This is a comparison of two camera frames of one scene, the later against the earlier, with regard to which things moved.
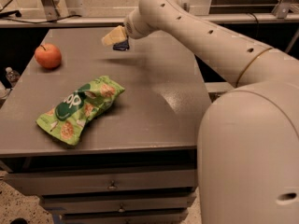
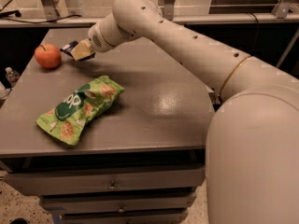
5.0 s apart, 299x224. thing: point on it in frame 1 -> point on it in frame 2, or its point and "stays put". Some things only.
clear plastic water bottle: (12, 76) stays put
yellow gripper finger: (115, 36) -> (82, 49)
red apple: (48, 55) stays put
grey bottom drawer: (169, 217) stays put
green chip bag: (65, 119) stays put
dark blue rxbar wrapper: (122, 46) -> (67, 49)
